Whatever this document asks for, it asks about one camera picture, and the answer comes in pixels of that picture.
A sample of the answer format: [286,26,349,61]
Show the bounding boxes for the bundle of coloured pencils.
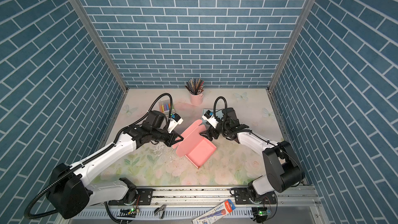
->
[185,78,204,95]

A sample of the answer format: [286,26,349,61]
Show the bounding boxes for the red blue pen package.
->
[192,200,236,224]

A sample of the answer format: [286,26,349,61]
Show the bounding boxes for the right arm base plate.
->
[230,187,277,205]

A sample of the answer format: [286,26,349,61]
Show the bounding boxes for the round black device green light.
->
[251,207,271,224]

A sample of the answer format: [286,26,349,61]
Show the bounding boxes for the aluminium mounting rail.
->
[54,186,324,224]

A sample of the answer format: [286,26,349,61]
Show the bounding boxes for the small green circuit board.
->
[117,208,138,219]

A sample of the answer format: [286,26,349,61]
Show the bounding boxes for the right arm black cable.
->
[213,96,304,187]

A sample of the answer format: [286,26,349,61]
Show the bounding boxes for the pink paper box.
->
[172,120,217,168]

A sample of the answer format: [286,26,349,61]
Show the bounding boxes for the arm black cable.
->
[213,96,304,187]
[24,92,174,220]

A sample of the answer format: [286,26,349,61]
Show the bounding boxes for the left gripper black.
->
[151,128,186,147]

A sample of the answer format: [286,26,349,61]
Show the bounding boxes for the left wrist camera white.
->
[167,113,183,133]

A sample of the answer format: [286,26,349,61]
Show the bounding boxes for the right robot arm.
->
[200,107,305,202]

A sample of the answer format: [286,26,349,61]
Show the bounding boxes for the black metal clip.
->
[154,204,166,219]

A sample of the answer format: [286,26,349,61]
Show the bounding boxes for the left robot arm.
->
[46,111,183,219]

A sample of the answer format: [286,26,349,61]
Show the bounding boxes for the pink metal pencil cup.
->
[190,93,204,106]

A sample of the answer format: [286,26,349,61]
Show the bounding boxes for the clear highlighter marker pack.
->
[158,100,175,115]

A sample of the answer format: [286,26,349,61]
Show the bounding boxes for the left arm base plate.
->
[108,188,153,206]

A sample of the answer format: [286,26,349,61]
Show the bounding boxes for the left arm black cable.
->
[24,92,174,220]

